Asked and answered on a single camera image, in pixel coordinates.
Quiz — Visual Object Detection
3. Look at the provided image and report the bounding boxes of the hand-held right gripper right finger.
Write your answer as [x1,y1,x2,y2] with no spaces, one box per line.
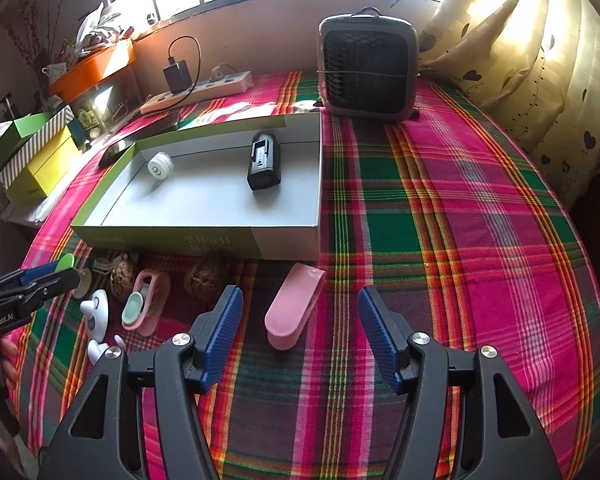
[357,286,563,480]

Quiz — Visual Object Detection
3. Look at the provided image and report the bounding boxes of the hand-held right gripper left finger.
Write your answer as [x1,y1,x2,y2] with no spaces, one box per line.
[37,284,245,480]

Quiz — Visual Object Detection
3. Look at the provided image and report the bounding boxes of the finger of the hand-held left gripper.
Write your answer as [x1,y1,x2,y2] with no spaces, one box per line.
[0,261,63,295]
[0,266,79,317]

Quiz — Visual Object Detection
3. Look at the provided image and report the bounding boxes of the green mushroom shaped knob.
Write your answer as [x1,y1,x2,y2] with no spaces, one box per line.
[55,253,93,298]

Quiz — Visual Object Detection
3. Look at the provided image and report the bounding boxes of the white panda shaped gadget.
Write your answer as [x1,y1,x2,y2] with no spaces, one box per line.
[80,290,112,336]

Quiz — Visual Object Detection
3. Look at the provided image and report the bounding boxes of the pink mini stapler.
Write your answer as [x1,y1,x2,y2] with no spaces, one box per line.
[264,261,327,351]

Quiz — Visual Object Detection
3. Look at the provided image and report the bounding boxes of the small white mushroom knob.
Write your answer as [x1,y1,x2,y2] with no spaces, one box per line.
[87,335,126,367]

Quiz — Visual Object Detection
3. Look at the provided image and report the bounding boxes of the pink case with mint wheel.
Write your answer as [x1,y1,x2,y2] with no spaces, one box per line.
[121,269,172,336]

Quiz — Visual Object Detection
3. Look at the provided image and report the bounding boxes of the green and grey cardboard box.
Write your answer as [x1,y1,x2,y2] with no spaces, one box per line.
[71,111,325,262]

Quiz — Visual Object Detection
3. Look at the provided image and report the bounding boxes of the person's left hand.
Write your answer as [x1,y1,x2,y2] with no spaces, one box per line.
[0,339,20,386]

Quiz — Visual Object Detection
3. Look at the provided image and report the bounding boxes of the brown walnut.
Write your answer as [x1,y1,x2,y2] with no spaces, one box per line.
[187,257,228,302]
[109,260,137,297]

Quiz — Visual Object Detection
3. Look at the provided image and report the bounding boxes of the white cloth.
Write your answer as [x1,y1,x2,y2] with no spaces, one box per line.
[0,195,61,231]

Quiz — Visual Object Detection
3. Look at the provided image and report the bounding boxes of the yellow cardboard box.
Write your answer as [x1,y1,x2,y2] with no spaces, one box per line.
[6,127,83,204]

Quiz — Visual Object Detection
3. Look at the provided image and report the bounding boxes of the pink and green plaid blanket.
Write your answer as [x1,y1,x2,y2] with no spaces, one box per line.
[17,70,600,480]

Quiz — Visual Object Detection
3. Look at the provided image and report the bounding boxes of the white round dial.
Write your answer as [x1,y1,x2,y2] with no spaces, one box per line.
[147,152,173,181]

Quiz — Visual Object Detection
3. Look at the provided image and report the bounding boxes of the black smartphone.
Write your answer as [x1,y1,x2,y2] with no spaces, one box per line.
[98,111,181,168]

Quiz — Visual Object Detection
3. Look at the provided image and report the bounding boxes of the black battery holder device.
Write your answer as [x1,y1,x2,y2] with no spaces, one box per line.
[246,131,282,191]

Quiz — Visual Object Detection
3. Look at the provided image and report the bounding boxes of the clear glass tank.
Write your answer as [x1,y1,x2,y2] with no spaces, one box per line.
[77,72,138,141]

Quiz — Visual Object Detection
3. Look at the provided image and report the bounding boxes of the orange plastic tray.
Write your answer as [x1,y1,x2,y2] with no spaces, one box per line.
[47,40,137,102]

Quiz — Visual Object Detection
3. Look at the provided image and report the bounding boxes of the black charger adapter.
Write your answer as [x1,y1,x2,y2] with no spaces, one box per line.
[163,59,193,93]

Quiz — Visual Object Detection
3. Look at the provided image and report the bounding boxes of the beige power strip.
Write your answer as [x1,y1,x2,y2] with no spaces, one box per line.
[140,71,254,115]

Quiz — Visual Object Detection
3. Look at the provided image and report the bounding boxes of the dried flower branches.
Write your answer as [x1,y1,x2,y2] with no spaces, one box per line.
[2,0,68,71]

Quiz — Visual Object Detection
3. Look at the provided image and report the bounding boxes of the pile of papers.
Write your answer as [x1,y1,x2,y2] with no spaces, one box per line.
[62,2,131,56]

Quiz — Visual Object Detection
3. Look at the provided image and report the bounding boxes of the grey portable heater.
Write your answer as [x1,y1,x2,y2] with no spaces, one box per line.
[318,6,421,122]

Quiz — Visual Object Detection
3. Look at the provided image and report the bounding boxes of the cream heart print curtain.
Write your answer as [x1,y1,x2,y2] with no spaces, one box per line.
[420,0,600,206]

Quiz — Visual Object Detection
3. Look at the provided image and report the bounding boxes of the black charger cable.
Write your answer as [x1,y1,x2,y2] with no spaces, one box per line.
[167,36,202,92]

